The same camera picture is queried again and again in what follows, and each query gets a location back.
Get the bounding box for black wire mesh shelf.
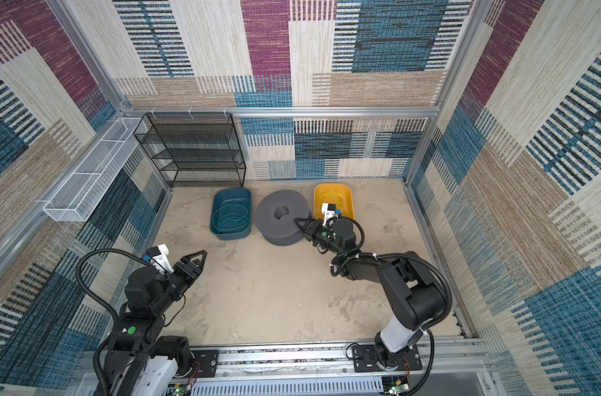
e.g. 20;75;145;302
133;112;246;188

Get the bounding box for grey perforated cable spool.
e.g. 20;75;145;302
254;190;311;247

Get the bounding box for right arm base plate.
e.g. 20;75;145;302
345;343;423;372

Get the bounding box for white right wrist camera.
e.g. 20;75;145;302
321;202;342;229

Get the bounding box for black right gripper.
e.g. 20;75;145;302
294;217;343;256

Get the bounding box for yellow plastic bin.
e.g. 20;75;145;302
314;183;355;219

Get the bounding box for green cable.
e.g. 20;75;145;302
212;197;251;234

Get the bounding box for teal plastic bin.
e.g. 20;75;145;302
209;188;252;241

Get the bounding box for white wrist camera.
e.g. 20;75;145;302
321;202;342;229
142;244;174;275

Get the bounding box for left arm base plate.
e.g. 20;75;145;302
187;349;220;380

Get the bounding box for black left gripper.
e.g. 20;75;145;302
151;249;206;316

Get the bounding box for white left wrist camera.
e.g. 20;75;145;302
142;244;174;275

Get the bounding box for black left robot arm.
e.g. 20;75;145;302
76;245;207;395

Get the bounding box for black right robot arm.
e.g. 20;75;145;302
294;216;452;371

